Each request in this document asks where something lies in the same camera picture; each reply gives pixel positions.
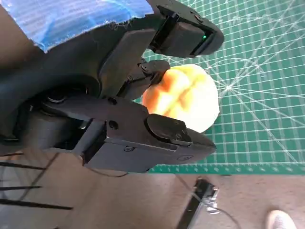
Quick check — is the black stool base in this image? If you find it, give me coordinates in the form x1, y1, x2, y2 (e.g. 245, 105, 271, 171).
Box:
0, 152, 73, 211

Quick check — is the black table leg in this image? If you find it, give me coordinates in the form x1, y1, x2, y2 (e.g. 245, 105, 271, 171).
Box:
176, 177, 219, 229

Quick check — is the thin black floor cable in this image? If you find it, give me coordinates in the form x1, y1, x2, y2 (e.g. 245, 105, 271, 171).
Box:
90, 167, 241, 229

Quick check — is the green cutting mat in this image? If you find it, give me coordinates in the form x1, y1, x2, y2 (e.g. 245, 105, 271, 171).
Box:
133, 0, 305, 175

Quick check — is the round toy bread bun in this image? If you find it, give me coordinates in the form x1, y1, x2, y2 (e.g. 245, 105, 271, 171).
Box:
142, 64, 219, 133

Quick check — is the white shoe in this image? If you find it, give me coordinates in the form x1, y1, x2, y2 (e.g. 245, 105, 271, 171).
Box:
264, 209, 297, 229

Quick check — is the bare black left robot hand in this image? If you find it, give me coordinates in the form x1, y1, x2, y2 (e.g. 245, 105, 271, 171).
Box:
0, 0, 224, 174

